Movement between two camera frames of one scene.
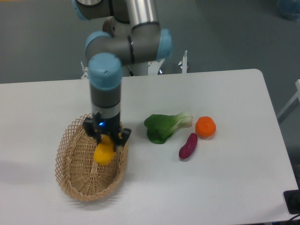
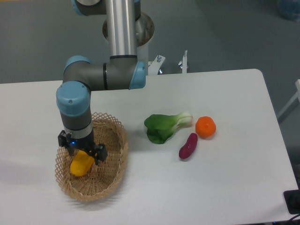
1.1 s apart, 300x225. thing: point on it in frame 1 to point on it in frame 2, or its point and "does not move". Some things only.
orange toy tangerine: [206, 126] does not move
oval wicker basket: [79, 176] does not move
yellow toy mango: [104, 153] to [81, 163]
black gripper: [93, 127] to [99, 151]
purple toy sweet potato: [189, 147] does not move
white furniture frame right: [292, 104] does not move
